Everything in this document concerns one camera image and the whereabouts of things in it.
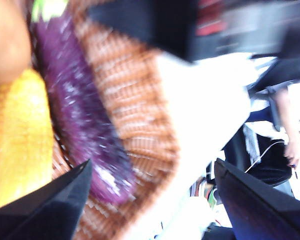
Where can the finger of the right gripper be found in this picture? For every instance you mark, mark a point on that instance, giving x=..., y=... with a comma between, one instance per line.
x=160, y=22

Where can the purple eggplant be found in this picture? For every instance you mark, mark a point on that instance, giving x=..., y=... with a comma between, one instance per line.
x=82, y=112

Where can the brown potato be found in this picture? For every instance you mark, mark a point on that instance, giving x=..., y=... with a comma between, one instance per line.
x=7, y=37

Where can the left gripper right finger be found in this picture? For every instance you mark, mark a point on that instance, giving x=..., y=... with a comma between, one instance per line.
x=260, y=205

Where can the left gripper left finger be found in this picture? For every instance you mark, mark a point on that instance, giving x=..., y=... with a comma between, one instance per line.
x=50, y=207

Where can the yellow corn cob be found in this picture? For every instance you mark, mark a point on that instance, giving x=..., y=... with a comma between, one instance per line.
x=17, y=140

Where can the brown wicker basket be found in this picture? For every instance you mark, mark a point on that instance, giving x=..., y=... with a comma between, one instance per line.
x=135, y=112

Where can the person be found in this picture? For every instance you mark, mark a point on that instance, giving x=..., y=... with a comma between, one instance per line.
x=275, y=155

